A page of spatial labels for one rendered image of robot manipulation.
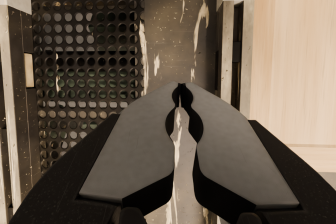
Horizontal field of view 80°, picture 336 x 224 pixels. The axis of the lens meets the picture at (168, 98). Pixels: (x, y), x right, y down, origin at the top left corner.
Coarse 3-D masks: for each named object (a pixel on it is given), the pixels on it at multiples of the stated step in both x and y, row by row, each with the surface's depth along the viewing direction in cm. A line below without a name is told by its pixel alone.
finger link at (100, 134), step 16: (96, 128) 8; (112, 128) 8; (80, 144) 7; (96, 144) 7; (64, 160) 7; (80, 160) 7; (48, 176) 6; (64, 176) 6; (80, 176) 6; (32, 192) 6; (48, 192) 6; (64, 192) 6; (32, 208) 5; (48, 208) 5; (64, 208) 5; (80, 208) 5; (96, 208) 5; (112, 208) 5
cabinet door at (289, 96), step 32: (256, 0) 43; (288, 0) 43; (320, 0) 42; (256, 32) 44; (288, 32) 44; (320, 32) 43; (256, 64) 44; (288, 64) 44; (320, 64) 44; (256, 96) 45; (288, 96) 45; (320, 96) 44; (288, 128) 46; (320, 128) 45; (320, 160) 46
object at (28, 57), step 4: (24, 56) 46; (28, 56) 48; (24, 60) 46; (28, 60) 48; (24, 64) 46; (28, 64) 48; (28, 68) 48; (32, 68) 49; (28, 72) 48; (32, 72) 49; (28, 76) 48; (32, 76) 49; (28, 80) 48; (32, 80) 49; (28, 84) 48; (32, 84) 49
